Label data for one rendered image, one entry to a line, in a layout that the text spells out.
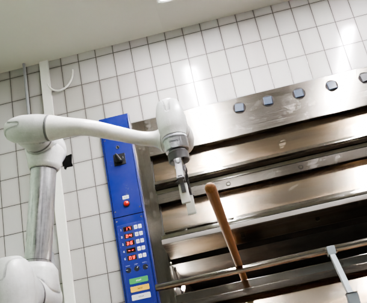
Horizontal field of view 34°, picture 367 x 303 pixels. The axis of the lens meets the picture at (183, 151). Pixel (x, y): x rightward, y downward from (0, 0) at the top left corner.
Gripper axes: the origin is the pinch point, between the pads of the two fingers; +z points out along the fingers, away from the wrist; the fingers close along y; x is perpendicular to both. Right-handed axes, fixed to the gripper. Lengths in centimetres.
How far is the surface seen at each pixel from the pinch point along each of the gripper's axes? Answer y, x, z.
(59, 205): -82, -71, -43
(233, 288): -84, 5, 16
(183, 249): -79, -14, -6
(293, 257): -47, 33, 16
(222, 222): 20.1, 10.7, 14.2
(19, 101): -84, -87, -108
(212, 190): 51, 11, 14
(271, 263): -47, 24, 16
